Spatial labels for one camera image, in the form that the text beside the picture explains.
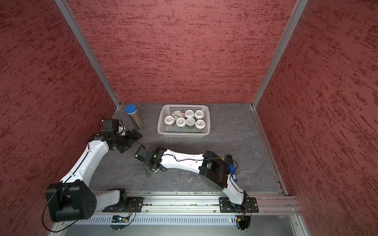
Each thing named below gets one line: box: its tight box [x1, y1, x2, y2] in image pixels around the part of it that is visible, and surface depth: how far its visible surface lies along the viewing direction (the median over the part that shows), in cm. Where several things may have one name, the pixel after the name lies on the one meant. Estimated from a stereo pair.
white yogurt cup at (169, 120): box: [163, 115, 175, 125], surface depth 102 cm
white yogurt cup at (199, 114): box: [194, 110, 205, 119], surface depth 106 cm
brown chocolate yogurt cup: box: [171, 110, 185, 119], surface depth 108 cm
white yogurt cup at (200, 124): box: [194, 118, 206, 130], surface depth 100 cm
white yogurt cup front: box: [186, 117, 196, 127], surface depth 102 cm
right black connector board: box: [235, 215, 252, 231], surface depth 71 cm
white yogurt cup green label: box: [184, 109, 195, 118], surface depth 106 cm
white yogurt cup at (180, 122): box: [175, 117, 187, 128], surface depth 102 cm
